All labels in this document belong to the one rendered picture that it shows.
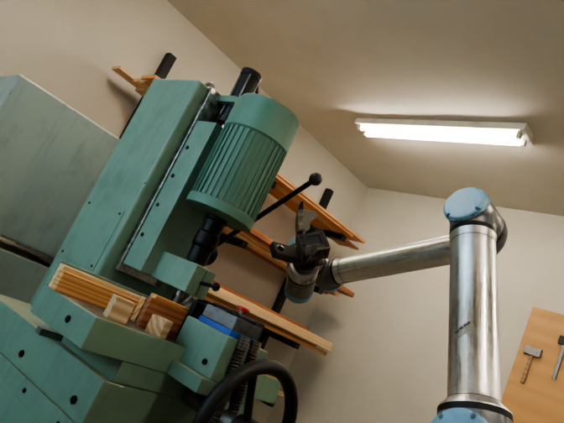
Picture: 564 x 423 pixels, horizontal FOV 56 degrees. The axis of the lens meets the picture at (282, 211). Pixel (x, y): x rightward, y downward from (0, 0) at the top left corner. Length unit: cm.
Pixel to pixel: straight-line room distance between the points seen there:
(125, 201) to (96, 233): 11
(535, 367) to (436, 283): 102
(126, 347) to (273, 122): 61
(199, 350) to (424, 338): 359
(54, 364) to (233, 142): 62
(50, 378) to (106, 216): 46
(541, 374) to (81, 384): 353
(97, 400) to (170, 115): 76
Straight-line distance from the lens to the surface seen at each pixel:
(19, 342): 132
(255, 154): 128
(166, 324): 110
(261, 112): 130
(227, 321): 111
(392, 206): 523
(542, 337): 428
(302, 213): 149
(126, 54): 376
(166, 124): 146
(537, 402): 420
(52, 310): 111
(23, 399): 124
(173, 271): 130
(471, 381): 122
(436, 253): 161
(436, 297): 465
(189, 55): 401
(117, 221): 140
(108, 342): 103
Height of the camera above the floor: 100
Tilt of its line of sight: 12 degrees up
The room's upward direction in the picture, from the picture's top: 25 degrees clockwise
